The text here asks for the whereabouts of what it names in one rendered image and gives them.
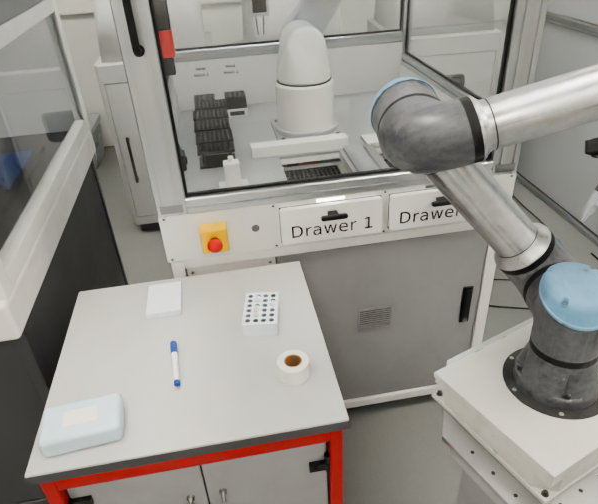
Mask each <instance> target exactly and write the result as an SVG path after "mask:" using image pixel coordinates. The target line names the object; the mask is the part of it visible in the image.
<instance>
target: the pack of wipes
mask: <svg viewBox="0 0 598 504"><path fill-rule="evenodd" d="M123 430H124V403H123V400H122V397H121V395H120V394H119V393H113V394H109V395H104V396H100V397H95V398H91V399H87V400H82V401H78V402H73V403H69V404H64V405H60V406H55V407H51V408H47V409H46V410H45V411H44V415H43V420H42V426H41V431H40V437H39V442H38V445H39V448H40V450H41V452H42V454H43V455H44V456H45V457H50V456H54V455H58V454H62V453H67V452H71V451H75V450H79V449H83V448H87V447H92V446H96V445H100V444H104V443H108V442H112V441H116V440H120V439H121V438H122V437H123Z"/></svg>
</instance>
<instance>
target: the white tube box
mask: <svg viewBox="0 0 598 504"><path fill-rule="evenodd" d="M255 296H260V302H256V301H255ZM270 300H274V301H275V306H273V307H271V306H270ZM255 305H258V306H259V311H258V317H254V315H253V311H254V306H255ZM279 307H280V301H279V292H258V293H246V297H245V303H244V310H243V317H242V324H241V326H242V333H243V337H249V336H278V325H279Z"/></svg>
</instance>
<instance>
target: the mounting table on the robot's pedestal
mask: <svg viewBox="0 0 598 504"><path fill-rule="evenodd" d="M532 322H533V317H532V318H530V319H528V320H526V321H524V322H522V323H520V324H518V325H516V326H514V327H512V328H510V329H508V330H506V331H504V332H502V333H500V334H498V335H496V336H494V337H492V338H490V339H488V340H486V341H485V342H483V343H481V344H479V345H477V346H475V347H473V348H471V349H469V350H467V351H465V352H463V353H461V354H459V355H457V356H455V357H453V358H451V359H449V360H447V365H446V366H448V365H450V364H452V363H453V362H455V361H457V360H459V359H461V358H463V357H465V356H467V355H469V354H471V353H473V352H475V351H477V350H479V349H481V348H483V347H485V346H487V345H489V344H491V343H493V342H495V341H497V340H499V339H500V338H502V337H504V336H506V335H508V334H510V333H512V332H514V331H516V330H518V329H520V328H522V327H524V326H526V325H528V324H530V323H532ZM442 440H443V442H444V443H445V444H446V445H447V446H448V447H449V448H450V449H449V455H450V456H451V457H452V458H453V459H454V460H455V461H456V462H457V463H458V464H459V465H460V466H461V467H462V468H463V469H464V470H465V472H466V473H467V474H468V475H469V476H470V477H471V478H472V479H473V480H474V481H475V482H476V483H477V484H478V485H479V486H480V487H481V488H482V489H483V490H484V492H485V493H486V494H487V495H488V496H489V497H490V498H491V499H492V500H493V501H494V502H495V503H496V504H542V503H541V502H540V501H539V500H538V499H537V498H536V497H535V496H534V495H533V494H532V493H531V492H530V491H529V490H528V489H527V488H526V487H525V486H524V485H523V484H522V483H521V482H520V481H519V480H517V479H516V478H515V477H514V476H513V475H512V474H511V473H510V472H509V471H508V470H507V469H506V468H505V467H504V466H503V465H502V464H501V463H500V462H499V461H498V460H497V459H496V458H495V457H494V456H493V455H492V454H491V453H490V452H489V451H488V450H487V449H486V448H484V447H483V446H482V445H481V444H480V443H479V442H478V441H477V440H476V439H475V438H474V437H473V436H472V435H471V434H470V433H469V432H468V431H467V430H466V429H465V428H464V427H463V426H462V425H461V424H460V423H459V422H458V421H457V420H456V419H455V418H454V417H453V416H451V415H450V414H449V413H448V412H447V411H446V410H445V409H444V412H443V428H442ZM548 504H598V469H597V470H595V471H594V472H592V473H591V474H590V475H588V476H587V477H585V478H584V479H583V480H581V481H580V482H578V483H577V484H575V485H574V486H573V487H571V488H570V489H568V490H567V491H566V492H564V493H563V494H561V495H559V496H558V497H557V498H555V499H554V500H552V501H551V502H549V503H548Z"/></svg>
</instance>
